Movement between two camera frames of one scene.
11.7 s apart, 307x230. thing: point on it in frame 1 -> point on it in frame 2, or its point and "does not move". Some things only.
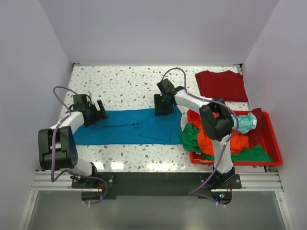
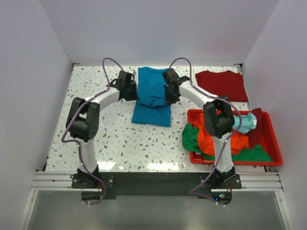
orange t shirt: x=238 y=142 does not move
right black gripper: x=159 y=107 -> x=168 y=100
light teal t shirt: x=246 y=123 does not move
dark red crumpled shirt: x=255 y=136 does not move
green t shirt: x=190 y=141 does not move
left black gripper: x=100 y=115 -> x=135 y=97
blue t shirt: x=132 y=127 -> x=150 y=109
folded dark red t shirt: x=228 y=85 does not move
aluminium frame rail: x=252 y=181 does not move
